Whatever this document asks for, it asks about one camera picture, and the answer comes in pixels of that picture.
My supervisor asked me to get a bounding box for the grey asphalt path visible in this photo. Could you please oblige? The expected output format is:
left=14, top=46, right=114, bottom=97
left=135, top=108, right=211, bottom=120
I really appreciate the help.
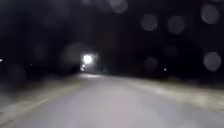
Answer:
left=0, top=73, right=224, bottom=128

